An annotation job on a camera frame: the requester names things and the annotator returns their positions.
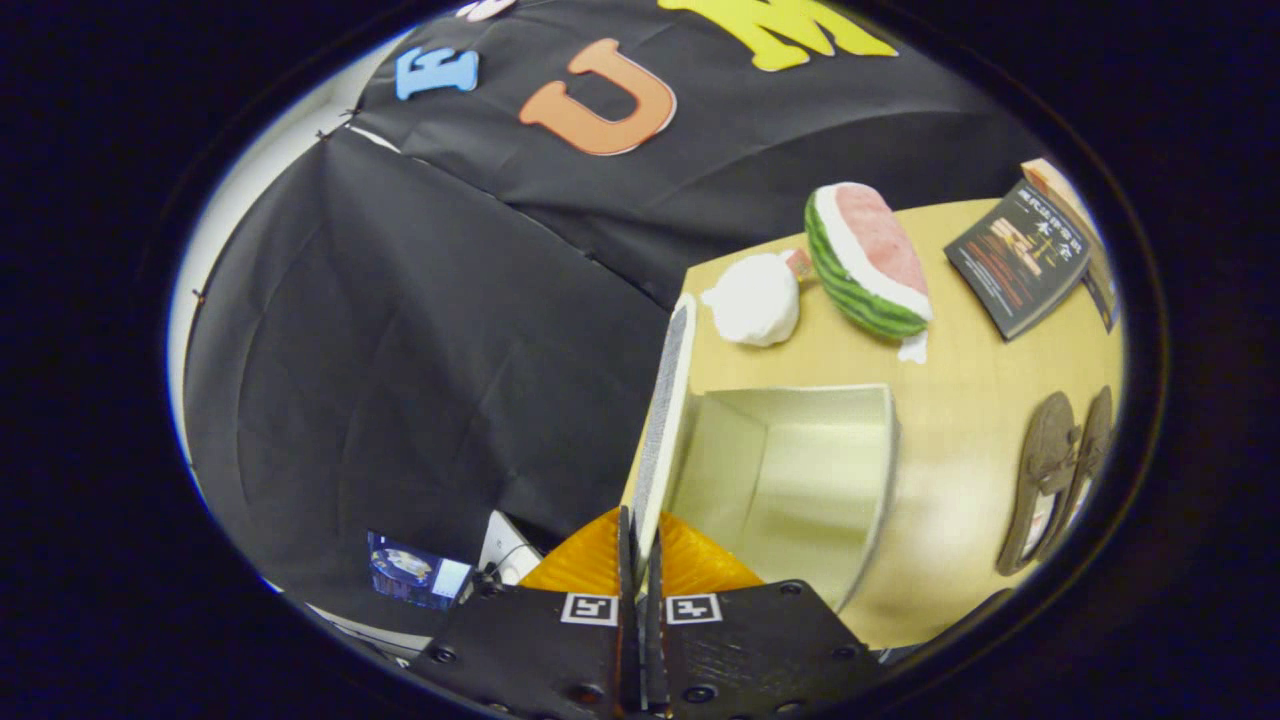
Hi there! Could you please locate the lit blue screen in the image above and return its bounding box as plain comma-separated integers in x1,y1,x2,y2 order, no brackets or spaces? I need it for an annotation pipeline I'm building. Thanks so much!
367,530,473,611

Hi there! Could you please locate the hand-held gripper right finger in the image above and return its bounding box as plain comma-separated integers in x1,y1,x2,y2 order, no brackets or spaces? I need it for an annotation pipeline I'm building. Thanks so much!
640,510,881,717

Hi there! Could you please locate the watermelon slice plush toy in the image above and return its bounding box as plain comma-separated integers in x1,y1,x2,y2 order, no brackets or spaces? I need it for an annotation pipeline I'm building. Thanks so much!
805,182,936,363

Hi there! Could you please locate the black backdrop cloth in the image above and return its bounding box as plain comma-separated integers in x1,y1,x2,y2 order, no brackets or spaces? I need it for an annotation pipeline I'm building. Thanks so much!
185,0,1051,641

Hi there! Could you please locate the white flat device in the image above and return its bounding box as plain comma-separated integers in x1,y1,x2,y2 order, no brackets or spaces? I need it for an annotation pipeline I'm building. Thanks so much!
478,510,544,588

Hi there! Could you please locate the white plush toy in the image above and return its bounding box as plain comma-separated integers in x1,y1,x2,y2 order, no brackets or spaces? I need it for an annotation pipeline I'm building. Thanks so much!
700,248,816,348

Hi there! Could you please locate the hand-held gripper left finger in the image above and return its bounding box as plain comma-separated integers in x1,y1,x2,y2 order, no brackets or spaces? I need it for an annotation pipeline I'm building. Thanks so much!
415,505,641,717

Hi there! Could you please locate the beige cover book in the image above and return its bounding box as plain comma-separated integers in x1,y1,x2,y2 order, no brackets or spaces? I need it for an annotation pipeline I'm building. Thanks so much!
1020,158,1111,261

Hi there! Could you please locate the brown fuzzy shoe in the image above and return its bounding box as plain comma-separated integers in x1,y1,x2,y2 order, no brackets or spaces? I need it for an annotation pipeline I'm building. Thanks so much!
1055,385,1117,546
997,390,1083,576

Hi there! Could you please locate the beige fabric storage box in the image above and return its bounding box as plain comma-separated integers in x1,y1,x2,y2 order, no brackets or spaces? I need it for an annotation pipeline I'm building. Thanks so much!
625,290,901,616

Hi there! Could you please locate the black cover book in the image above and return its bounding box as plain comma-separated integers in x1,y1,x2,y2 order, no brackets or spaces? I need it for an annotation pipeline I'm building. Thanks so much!
945,180,1093,341

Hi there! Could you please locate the blue cover book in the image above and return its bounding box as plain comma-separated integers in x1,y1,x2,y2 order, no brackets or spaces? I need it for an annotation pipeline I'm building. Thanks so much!
1085,250,1123,333

